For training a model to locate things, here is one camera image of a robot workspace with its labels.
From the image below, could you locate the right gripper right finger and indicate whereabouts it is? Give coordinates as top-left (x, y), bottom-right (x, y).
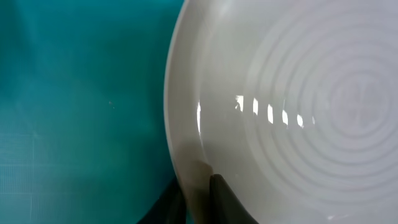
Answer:
top-left (210, 174), bottom-right (258, 224)

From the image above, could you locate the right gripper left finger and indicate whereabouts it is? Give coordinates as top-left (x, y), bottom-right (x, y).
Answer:
top-left (137, 177), bottom-right (187, 224)

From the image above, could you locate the teal serving tray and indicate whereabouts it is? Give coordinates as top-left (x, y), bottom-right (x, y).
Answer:
top-left (1, 0), bottom-right (182, 223)

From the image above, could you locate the grey round plate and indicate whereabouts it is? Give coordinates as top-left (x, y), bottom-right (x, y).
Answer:
top-left (164, 0), bottom-right (397, 223)

